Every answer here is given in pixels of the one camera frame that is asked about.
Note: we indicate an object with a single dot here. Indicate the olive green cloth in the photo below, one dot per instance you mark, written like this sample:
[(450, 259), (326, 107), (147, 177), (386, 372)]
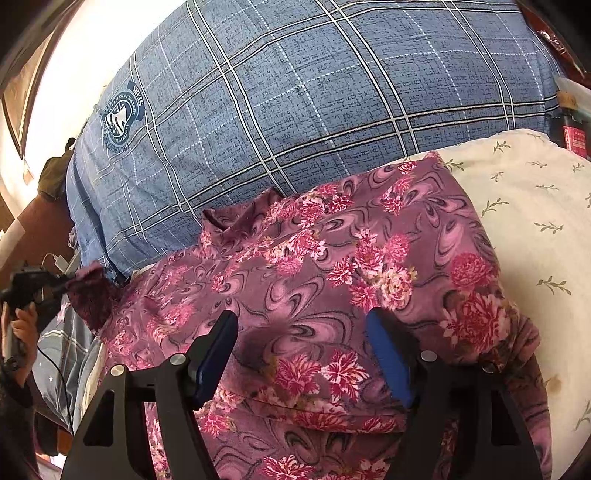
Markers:
[(54, 177)]

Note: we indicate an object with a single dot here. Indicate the white charger plug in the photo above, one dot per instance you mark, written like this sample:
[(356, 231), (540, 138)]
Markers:
[(59, 264)]

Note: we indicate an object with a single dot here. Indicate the person's left forearm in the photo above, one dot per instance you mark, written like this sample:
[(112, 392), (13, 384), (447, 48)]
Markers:
[(14, 415)]

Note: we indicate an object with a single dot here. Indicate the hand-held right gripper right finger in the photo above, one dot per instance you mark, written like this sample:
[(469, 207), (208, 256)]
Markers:
[(392, 362)]

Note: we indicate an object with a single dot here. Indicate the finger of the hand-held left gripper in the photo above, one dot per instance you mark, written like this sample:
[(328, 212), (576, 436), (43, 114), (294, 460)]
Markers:
[(62, 290)]

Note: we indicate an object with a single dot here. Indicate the cream leaf-print pillow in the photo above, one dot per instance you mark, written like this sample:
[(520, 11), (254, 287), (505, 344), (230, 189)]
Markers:
[(535, 221)]

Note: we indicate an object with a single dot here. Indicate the person's left hand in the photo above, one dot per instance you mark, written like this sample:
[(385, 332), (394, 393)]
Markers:
[(25, 330)]

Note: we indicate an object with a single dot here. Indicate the purple floral garment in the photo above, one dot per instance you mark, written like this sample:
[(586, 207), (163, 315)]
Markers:
[(314, 277)]

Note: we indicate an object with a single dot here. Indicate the wooden picture frame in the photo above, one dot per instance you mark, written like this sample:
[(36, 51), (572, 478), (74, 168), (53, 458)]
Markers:
[(18, 99)]

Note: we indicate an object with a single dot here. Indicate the blue plaid quilt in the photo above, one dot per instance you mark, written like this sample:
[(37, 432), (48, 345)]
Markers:
[(286, 110)]

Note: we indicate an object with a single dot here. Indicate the grey star-print sheet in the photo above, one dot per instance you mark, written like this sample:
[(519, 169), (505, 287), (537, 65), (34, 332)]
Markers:
[(64, 364)]

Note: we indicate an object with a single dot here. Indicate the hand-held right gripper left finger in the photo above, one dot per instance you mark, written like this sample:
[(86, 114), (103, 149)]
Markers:
[(216, 357)]

